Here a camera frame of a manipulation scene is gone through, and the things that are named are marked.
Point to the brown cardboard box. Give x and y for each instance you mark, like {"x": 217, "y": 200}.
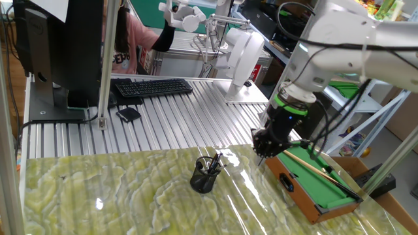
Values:
{"x": 392, "y": 209}

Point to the black wallet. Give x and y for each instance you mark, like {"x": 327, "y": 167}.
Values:
{"x": 129, "y": 114}

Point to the white desktop robot arm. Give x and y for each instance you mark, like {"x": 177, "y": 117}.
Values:
{"x": 243, "y": 52}

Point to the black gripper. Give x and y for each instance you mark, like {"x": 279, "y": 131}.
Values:
{"x": 284, "y": 125}

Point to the green marble pattern mat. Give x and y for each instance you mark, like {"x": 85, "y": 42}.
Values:
{"x": 114, "y": 196}

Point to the white red carton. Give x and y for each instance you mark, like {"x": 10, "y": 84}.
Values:
{"x": 145, "y": 58}

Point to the person in pink shirt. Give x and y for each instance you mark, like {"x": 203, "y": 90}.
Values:
{"x": 140, "y": 39}

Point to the silver articulated stand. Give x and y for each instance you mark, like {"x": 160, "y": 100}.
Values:
{"x": 228, "y": 19}

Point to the white metal shelf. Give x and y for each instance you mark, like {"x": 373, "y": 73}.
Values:
{"x": 369, "y": 104}

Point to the black keyboard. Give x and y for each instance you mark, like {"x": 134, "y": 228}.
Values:
{"x": 153, "y": 87}

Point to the colourful toy pile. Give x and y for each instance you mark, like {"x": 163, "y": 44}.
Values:
{"x": 354, "y": 143}

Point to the black storage case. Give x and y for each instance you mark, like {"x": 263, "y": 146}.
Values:
{"x": 258, "y": 18}

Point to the black computer monitor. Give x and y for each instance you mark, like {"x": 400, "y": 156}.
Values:
{"x": 75, "y": 49}

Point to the mini pool table toy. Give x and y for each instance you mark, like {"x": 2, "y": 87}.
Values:
{"x": 310, "y": 189}

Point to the pale drink bottle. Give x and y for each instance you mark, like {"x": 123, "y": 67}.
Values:
{"x": 394, "y": 12}

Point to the aluminium frame post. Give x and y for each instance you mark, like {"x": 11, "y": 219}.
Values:
{"x": 8, "y": 182}
{"x": 392, "y": 163}
{"x": 109, "y": 65}

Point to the silver aluminium case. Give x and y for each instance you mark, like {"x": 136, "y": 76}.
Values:
{"x": 183, "y": 67}

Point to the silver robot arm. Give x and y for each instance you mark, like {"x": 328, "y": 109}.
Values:
{"x": 359, "y": 49}

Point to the wooden cue stick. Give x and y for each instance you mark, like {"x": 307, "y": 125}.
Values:
{"x": 313, "y": 169}

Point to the black mouse pad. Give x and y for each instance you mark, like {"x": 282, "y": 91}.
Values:
{"x": 127, "y": 100}

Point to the black plastic stand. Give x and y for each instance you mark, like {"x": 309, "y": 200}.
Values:
{"x": 383, "y": 186}

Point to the black clip pen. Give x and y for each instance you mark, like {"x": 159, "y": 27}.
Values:
{"x": 211, "y": 166}

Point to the white paper note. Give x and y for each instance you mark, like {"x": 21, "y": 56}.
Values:
{"x": 49, "y": 8}

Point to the black computer mouse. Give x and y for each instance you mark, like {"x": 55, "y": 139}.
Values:
{"x": 112, "y": 99}

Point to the short black pen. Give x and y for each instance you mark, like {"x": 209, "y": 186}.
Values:
{"x": 223, "y": 168}

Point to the black sleeved forearm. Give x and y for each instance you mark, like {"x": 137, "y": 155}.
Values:
{"x": 164, "y": 37}

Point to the black mesh pen holder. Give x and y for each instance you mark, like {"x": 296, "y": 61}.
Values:
{"x": 202, "y": 182}

